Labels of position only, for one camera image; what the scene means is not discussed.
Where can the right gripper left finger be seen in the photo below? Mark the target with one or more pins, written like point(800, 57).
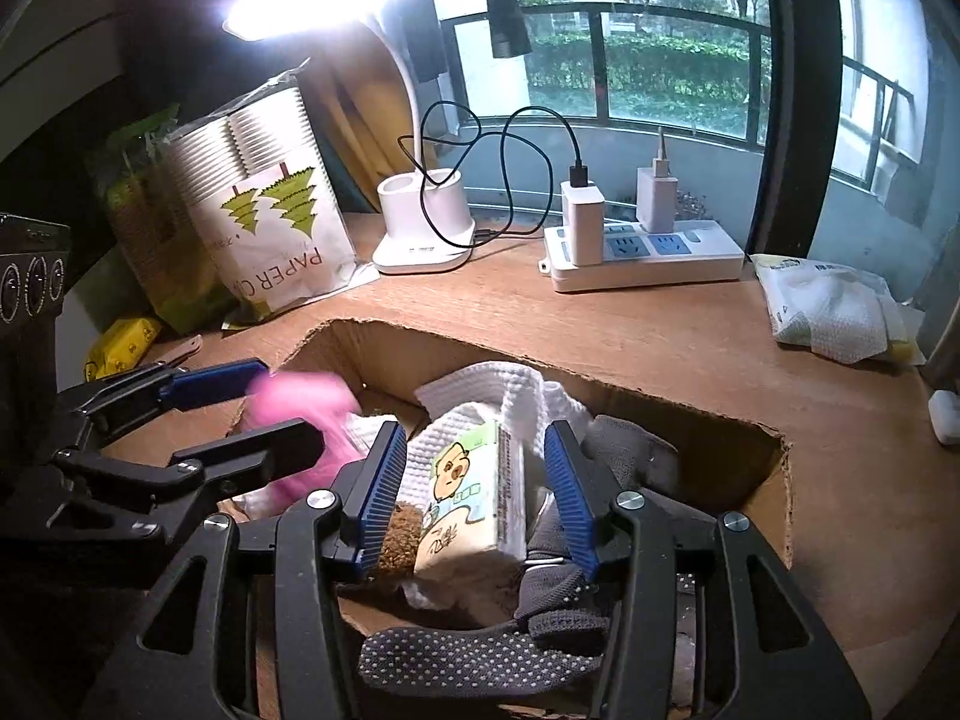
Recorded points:
point(191, 649)

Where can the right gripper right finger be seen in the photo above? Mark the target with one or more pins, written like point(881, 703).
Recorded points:
point(761, 650)

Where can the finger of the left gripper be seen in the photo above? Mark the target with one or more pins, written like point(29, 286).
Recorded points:
point(244, 462)
point(183, 390)

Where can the grey dotted glove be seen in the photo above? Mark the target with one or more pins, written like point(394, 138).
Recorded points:
point(556, 637)

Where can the white towel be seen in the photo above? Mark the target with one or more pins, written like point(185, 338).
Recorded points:
point(521, 398)

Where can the cartoon tissue pack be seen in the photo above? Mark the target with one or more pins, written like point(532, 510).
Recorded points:
point(475, 525)

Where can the pink folding knife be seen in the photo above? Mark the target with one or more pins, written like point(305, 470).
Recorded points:
point(178, 354)

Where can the yellow packet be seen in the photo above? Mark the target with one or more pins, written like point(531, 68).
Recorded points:
point(121, 347)

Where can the green plastic bag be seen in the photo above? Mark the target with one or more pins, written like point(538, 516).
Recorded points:
point(152, 228)

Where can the open cardboard box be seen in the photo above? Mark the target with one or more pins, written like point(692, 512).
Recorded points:
point(476, 609)

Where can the brown scrubbing sponge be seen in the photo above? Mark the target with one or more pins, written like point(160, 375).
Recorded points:
point(401, 543)

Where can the black audio device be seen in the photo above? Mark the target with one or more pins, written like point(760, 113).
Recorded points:
point(34, 265)

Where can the paper cup package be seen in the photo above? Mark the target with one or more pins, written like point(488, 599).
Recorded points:
point(260, 198)

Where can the white earbud case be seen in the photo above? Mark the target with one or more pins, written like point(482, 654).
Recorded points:
point(944, 415)

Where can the white wipes pack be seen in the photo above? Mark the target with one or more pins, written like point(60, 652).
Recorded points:
point(838, 312)

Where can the steel travel mug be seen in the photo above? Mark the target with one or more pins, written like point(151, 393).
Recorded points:
point(941, 332)

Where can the white desk lamp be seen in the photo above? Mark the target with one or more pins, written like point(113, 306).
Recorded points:
point(428, 227)

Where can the white power strip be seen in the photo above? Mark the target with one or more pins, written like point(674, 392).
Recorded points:
point(697, 251)

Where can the large white charger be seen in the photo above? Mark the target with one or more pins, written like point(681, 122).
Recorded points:
point(583, 211)

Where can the black balcony railing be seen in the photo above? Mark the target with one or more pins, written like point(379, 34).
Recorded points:
point(623, 65)

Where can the small white charger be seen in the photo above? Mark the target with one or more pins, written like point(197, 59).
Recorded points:
point(656, 193)

